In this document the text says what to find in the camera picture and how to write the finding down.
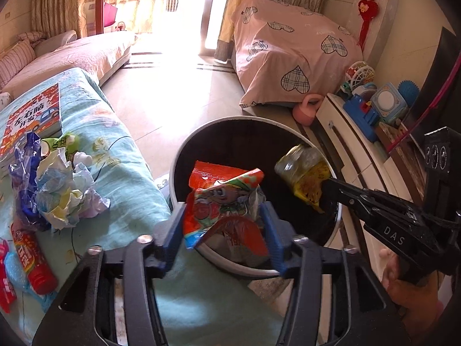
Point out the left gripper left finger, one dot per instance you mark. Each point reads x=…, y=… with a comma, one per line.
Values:
x=83, y=312

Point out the white tv cabinet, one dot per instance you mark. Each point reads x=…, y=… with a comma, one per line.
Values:
x=364, y=164

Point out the red crumpled wrapper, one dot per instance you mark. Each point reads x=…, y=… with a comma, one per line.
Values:
x=7, y=292

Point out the striped pink cushion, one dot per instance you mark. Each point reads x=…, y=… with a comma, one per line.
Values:
x=12, y=62

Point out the blue toy block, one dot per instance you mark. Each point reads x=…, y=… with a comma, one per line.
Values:
x=363, y=115

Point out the blue spiky ball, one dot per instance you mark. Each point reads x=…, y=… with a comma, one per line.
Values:
x=409, y=91

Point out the pink heart pattern cover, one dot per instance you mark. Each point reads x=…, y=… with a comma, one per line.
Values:
x=285, y=52

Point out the white round trash bin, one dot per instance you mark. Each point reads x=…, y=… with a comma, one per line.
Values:
x=247, y=143

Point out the red candy tube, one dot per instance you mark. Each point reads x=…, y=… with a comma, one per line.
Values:
x=34, y=264

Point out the right hand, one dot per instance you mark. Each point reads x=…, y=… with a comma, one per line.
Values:
x=421, y=302

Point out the white cube toy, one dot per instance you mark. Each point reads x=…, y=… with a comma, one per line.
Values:
x=389, y=103

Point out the crumpled white paper ball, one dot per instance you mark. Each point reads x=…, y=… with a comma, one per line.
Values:
x=66, y=192

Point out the beige curtain left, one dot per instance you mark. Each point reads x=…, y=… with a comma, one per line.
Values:
x=53, y=17

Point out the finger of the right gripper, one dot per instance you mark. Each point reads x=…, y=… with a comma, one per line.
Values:
x=371, y=205

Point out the red children's book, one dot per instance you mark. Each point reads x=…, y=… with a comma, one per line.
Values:
x=41, y=115

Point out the orange cartoon snack wrapper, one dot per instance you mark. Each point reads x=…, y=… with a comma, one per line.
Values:
x=225, y=201

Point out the blue brush blister pack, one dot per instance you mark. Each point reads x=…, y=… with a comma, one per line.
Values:
x=18, y=279

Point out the white basket ball toy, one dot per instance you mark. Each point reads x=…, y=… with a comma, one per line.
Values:
x=359, y=73

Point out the pink sofa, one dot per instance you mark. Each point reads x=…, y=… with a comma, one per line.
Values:
x=100, y=56

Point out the red heart hanging decoration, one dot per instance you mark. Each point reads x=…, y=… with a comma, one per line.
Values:
x=368, y=10

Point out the pink kettlebell toy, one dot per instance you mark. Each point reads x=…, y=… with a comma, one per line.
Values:
x=305, y=111

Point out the blue crumpled snack bag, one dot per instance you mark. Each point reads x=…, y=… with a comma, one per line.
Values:
x=23, y=176

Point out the yellow snack wrapper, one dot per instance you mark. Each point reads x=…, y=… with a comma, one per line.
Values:
x=304, y=169

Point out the green snack packet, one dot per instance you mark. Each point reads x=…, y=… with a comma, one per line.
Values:
x=68, y=141

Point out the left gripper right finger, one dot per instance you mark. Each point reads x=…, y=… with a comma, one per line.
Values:
x=361, y=311

